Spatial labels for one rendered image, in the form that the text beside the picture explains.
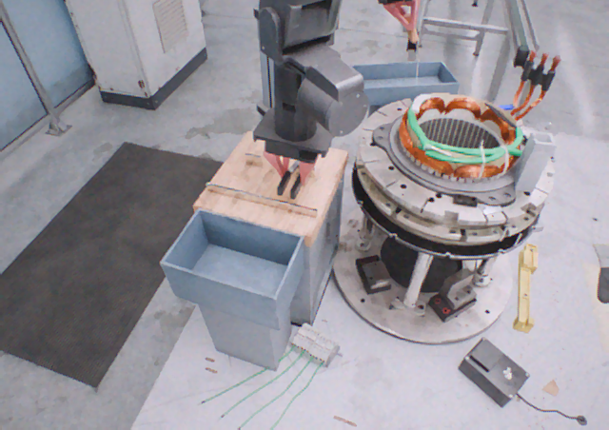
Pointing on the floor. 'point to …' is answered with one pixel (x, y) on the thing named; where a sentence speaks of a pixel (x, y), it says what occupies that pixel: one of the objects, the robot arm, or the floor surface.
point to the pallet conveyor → (516, 32)
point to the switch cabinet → (136, 32)
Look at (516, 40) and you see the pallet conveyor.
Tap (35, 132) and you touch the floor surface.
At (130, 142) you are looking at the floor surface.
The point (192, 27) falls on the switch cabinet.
